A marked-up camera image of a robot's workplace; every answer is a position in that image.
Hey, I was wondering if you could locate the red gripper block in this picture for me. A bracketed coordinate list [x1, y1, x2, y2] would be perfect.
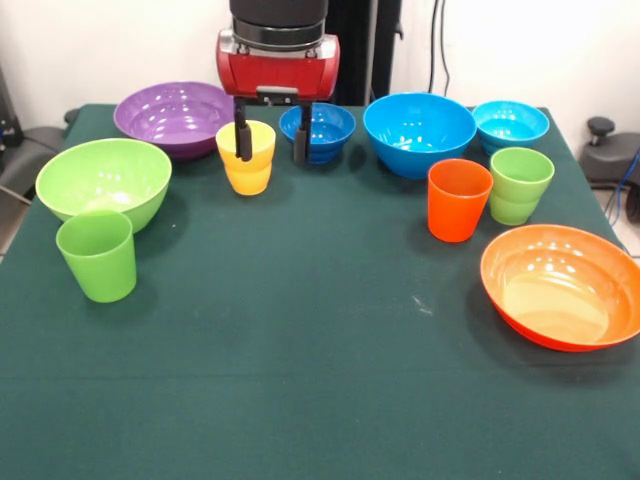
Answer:
[215, 28, 342, 165]

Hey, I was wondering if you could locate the ribbed yellow cup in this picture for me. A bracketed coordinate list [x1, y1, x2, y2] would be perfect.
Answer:
[215, 119, 277, 197]

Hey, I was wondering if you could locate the dark blue small bowl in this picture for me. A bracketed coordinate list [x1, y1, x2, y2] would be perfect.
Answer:
[278, 102, 358, 165]

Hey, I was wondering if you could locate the purple bowl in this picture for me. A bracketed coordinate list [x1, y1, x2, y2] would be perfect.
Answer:
[113, 81, 241, 161]

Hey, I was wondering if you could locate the large blue bowl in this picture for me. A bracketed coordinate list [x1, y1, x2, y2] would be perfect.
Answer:
[362, 91, 478, 180]

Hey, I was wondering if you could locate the large green bowl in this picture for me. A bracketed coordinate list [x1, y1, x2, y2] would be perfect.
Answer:
[35, 138, 173, 235]

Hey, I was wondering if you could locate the plain orange cup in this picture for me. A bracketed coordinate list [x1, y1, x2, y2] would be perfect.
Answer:
[427, 158, 495, 244]

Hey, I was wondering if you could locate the dark green table cloth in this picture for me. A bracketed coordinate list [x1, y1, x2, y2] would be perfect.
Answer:
[0, 103, 640, 480]

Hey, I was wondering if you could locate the plain green cup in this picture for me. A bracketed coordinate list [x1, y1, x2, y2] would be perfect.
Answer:
[55, 210, 138, 304]

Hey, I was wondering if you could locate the light blue small bowl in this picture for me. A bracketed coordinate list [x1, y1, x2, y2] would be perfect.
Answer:
[471, 100, 551, 156]

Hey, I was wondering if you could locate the grey chair base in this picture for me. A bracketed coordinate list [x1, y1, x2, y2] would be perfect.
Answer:
[0, 124, 69, 191]

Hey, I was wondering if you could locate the ribbed green cup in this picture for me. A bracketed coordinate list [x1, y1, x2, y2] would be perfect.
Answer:
[488, 147, 556, 227]

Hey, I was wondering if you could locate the wide orange bowl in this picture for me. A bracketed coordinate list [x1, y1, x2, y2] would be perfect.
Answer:
[479, 223, 640, 353]

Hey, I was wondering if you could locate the black hanging cable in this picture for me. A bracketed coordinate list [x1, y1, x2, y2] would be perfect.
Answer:
[438, 4, 452, 97]
[427, 4, 439, 96]

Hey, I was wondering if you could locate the blue cable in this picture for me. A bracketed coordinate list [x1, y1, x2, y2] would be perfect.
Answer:
[604, 149, 640, 224]

